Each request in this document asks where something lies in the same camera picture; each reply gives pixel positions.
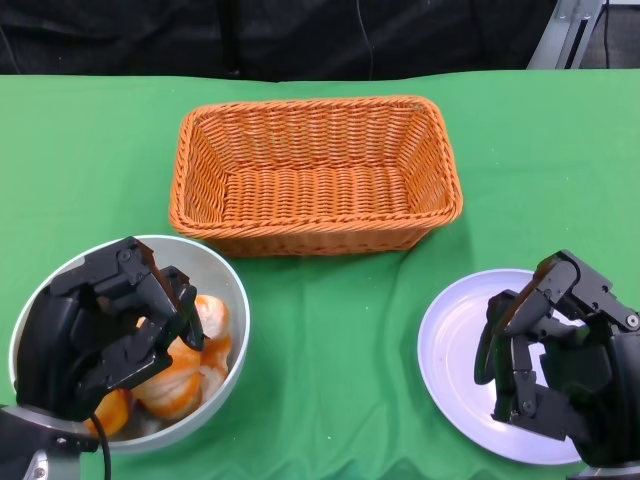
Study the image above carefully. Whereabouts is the thin black hanging cable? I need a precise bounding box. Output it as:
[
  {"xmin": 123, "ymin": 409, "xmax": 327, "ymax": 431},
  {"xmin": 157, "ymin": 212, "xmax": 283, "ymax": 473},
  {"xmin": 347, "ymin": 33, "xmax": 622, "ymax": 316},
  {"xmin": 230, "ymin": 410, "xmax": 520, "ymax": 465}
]
[{"xmin": 602, "ymin": 0, "xmax": 615, "ymax": 69}]

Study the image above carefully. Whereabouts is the round orange croissant bread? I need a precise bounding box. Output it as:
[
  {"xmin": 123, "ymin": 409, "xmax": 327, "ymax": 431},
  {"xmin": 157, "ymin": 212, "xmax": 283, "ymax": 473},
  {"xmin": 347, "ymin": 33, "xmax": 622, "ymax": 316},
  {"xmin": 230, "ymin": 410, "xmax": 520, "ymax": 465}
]
[{"xmin": 132, "ymin": 294, "xmax": 232, "ymax": 420}]

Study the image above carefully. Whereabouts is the green tablecloth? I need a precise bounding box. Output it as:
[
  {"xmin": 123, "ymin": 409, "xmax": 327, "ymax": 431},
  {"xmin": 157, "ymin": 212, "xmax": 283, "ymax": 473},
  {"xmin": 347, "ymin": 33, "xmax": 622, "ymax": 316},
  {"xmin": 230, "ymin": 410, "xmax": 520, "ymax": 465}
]
[{"xmin": 0, "ymin": 67, "xmax": 640, "ymax": 480}]

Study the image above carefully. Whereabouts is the long orange striped bread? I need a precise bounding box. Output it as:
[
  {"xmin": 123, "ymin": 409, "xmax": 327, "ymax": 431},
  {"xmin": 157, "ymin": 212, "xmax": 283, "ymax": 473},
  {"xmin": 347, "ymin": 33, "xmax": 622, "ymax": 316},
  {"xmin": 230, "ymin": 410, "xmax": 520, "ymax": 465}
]
[{"xmin": 84, "ymin": 389, "xmax": 132, "ymax": 436}]

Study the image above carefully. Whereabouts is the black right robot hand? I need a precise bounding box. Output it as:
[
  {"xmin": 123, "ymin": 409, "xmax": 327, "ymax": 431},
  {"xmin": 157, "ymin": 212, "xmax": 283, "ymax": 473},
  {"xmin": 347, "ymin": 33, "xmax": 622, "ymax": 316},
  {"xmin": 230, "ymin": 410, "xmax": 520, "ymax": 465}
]
[{"xmin": 473, "ymin": 249, "xmax": 640, "ymax": 469}]

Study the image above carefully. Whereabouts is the white round plate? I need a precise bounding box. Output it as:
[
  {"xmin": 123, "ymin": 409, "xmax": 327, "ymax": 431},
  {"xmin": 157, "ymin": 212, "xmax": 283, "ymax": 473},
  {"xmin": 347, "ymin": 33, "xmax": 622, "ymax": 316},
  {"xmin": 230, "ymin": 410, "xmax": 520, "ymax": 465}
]
[{"xmin": 417, "ymin": 268, "xmax": 596, "ymax": 466}]

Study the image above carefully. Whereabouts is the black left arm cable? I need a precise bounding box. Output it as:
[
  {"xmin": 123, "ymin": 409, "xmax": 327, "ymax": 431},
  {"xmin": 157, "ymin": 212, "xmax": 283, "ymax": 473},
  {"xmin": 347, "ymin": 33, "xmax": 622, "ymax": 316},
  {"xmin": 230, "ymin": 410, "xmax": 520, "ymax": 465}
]
[{"xmin": 91, "ymin": 412, "xmax": 112, "ymax": 480}]

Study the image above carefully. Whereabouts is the silver aluminium frame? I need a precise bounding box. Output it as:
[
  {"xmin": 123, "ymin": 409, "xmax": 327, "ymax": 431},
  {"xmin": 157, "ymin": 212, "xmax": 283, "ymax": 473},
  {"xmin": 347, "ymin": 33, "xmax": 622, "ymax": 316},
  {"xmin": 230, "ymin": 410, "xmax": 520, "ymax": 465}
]
[{"xmin": 527, "ymin": 0, "xmax": 609, "ymax": 70}]

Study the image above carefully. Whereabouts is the black backdrop cloth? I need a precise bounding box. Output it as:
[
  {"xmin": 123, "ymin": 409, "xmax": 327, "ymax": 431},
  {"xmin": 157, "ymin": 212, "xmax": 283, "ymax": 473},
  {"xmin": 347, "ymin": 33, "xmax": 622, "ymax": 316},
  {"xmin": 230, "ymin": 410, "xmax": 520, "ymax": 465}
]
[{"xmin": 0, "ymin": 0, "xmax": 640, "ymax": 84}]

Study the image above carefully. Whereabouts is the orange wicker basket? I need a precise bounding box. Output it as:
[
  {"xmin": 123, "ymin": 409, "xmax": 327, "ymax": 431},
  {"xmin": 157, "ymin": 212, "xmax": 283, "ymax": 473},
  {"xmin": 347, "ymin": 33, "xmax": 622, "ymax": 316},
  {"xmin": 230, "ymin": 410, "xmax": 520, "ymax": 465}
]
[{"xmin": 168, "ymin": 95, "xmax": 465, "ymax": 259}]

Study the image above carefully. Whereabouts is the pale grey-green bowl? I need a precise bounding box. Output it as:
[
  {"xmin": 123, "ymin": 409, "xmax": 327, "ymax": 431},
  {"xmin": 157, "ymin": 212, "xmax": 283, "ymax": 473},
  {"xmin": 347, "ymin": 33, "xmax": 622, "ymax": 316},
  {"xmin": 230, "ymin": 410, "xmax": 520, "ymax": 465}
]
[{"xmin": 7, "ymin": 234, "xmax": 251, "ymax": 455}]

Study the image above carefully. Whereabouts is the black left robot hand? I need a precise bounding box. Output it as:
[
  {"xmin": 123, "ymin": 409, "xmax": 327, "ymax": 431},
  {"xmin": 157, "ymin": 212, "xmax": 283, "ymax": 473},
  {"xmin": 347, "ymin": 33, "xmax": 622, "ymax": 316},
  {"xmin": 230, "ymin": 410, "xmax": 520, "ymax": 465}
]
[{"xmin": 9, "ymin": 236, "xmax": 206, "ymax": 422}]

